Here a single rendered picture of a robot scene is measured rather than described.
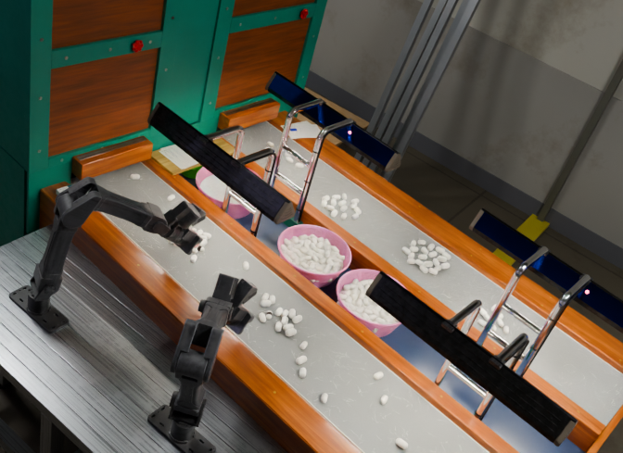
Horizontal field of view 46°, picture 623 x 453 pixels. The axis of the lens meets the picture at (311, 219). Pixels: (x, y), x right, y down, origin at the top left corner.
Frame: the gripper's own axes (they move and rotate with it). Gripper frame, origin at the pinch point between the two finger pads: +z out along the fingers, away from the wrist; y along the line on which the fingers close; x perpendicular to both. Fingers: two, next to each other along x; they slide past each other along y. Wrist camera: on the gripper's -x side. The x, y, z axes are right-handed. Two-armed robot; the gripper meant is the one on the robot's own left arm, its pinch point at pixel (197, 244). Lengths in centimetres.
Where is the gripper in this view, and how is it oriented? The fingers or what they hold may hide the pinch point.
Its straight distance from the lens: 240.6
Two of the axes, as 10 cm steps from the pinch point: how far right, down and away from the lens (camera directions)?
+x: -6.2, 7.8, -0.1
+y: -7.1, -5.6, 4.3
